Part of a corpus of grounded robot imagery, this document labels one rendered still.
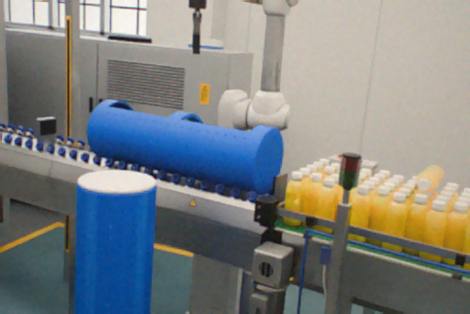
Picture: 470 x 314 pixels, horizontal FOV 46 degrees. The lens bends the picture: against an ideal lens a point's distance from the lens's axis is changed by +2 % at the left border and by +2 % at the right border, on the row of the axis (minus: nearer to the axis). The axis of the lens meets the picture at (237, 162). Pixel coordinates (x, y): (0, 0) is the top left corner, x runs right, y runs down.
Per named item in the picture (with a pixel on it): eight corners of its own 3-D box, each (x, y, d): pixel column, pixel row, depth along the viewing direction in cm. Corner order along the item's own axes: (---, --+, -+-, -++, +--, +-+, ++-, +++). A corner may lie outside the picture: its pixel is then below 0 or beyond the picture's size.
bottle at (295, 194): (290, 218, 213) (295, 173, 209) (305, 224, 209) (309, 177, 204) (278, 222, 208) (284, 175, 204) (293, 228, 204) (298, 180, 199)
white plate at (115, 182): (159, 191, 190) (159, 194, 190) (152, 170, 216) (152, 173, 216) (75, 190, 183) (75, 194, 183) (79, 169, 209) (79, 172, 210)
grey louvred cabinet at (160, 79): (31, 184, 528) (28, 29, 495) (239, 227, 458) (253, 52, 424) (-14, 198, 479) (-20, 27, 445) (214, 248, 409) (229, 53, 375)
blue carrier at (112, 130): (127, 151, 279) (127, 95, 271) (281, 185, 239) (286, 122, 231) (86, 163, 255) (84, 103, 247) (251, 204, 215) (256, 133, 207)
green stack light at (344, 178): (341, 181, 175) (342, 166, 174) (360, 185, 172) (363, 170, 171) (334, 185, 169) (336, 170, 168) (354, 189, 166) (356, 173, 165)
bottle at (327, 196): (309, 229, 205) (315, 181, 200) (326, 228, 207) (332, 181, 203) (318, 235, 198) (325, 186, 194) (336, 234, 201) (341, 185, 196)
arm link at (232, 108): (224, 125, 301) (225, 85, 295) (254, 129, 295) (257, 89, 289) (212, 131, 287) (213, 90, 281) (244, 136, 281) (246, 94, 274)
